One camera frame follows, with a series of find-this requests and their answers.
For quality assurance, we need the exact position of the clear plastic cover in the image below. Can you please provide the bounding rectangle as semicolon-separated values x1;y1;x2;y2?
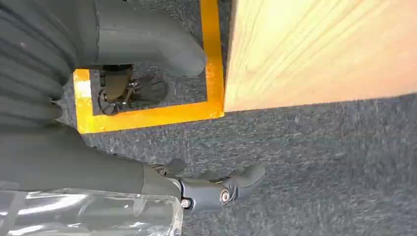
0;181;185;236

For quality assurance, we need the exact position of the pale wooden desk panel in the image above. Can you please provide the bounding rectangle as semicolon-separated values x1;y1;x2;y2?
224;0;417;114

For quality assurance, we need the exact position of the yellow floor tape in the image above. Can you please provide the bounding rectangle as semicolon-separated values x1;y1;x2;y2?
73;0;226;135

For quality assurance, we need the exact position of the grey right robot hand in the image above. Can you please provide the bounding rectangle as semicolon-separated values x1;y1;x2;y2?
0;0;267;213

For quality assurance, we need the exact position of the ribbed grey right arm sleeve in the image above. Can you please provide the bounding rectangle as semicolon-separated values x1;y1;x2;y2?
0;0;80;129

